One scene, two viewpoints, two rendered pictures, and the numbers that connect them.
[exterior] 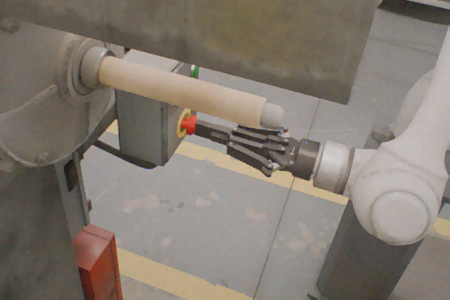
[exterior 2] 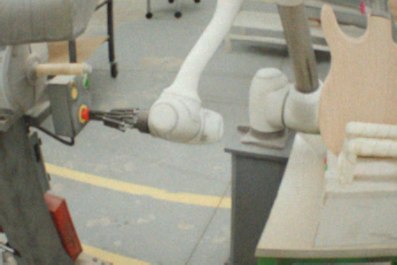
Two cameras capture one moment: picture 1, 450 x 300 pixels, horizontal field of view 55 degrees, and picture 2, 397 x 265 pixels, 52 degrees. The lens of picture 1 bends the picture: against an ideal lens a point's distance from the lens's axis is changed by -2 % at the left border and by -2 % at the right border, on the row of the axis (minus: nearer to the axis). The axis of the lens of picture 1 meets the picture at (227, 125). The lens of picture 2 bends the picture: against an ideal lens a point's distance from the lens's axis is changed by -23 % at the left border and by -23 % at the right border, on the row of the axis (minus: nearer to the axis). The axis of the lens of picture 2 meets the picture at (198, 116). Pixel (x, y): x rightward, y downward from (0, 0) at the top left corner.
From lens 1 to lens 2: 0.89 m
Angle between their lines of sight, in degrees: 13
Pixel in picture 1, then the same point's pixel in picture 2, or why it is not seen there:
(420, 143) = (178, 83)
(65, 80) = (27, 74)
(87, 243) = (52, 201)
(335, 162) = not seen: hidden behind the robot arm
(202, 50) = (48, 38)
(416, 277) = not seen: hidden behind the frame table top
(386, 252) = (264, 214)
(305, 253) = (225, 244)
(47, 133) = (22, 94)
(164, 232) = (115, 237)
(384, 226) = (156, 123)
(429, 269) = not seen: hidden behind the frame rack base
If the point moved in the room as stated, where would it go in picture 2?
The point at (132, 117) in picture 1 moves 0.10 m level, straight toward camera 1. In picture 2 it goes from (57, 109) to (57, 121)
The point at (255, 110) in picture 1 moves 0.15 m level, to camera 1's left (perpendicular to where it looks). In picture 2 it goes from (80, 67) to (36, 73)
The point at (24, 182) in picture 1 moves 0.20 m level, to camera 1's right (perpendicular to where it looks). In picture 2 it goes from (18, 141) to (62, 142)
